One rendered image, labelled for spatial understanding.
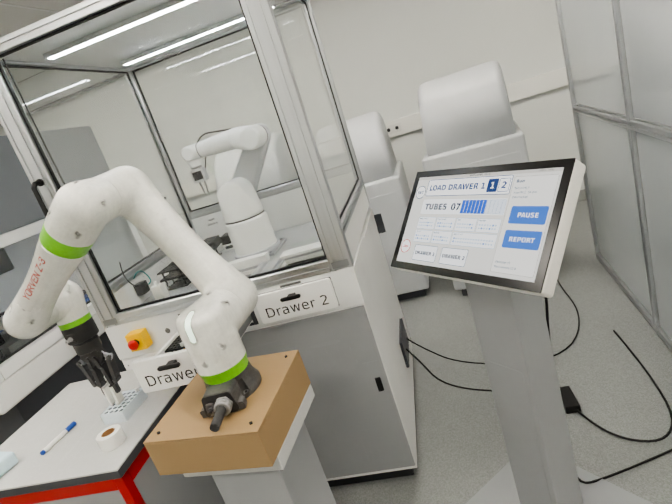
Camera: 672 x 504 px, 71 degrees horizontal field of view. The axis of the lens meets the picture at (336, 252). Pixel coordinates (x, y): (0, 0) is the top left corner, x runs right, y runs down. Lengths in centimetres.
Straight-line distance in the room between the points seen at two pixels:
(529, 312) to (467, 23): 355
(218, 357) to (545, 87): 396
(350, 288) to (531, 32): 346
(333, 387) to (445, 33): 351
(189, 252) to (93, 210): 26
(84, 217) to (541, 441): 137
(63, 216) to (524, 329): 118
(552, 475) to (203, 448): 103
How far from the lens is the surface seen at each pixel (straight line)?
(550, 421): 159
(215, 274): 129
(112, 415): 170
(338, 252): 159
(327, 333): 173
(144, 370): 160
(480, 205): 127
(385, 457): 203
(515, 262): 115
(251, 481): 134
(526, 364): 143
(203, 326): 115
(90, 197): 120
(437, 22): 465
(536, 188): 119
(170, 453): 128
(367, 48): 469
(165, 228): 131
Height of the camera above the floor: 145
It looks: 16 degrees down
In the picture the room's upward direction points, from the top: 18 degrees counter-clockwise
